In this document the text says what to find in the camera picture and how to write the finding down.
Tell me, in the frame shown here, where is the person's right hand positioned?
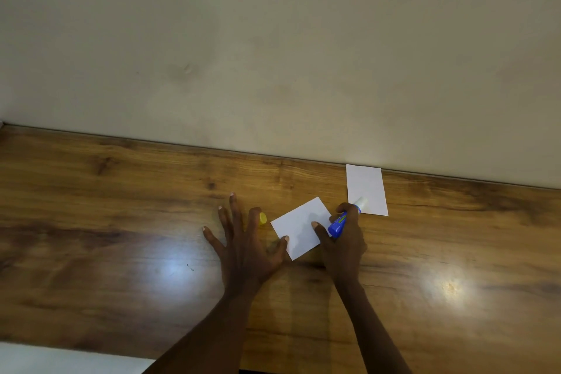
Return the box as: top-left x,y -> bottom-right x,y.
310,202 -> 369,287

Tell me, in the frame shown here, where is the person's left hand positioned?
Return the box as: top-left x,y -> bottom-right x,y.
202,192 -> 290,298

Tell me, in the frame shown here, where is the blue glue stick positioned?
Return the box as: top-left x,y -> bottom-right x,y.
327,196 -> 369,240

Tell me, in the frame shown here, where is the white paper card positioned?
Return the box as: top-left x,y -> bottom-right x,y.
269,196 -> 334,262
345,163 -> 390,217

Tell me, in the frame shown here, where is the person's left forearm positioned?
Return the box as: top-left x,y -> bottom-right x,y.
142,290 -> 257,374

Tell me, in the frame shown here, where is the person's right forearm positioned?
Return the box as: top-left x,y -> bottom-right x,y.
335,277 -> 414,374

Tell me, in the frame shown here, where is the white panel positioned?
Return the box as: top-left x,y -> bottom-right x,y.
0,341 -> 157,374

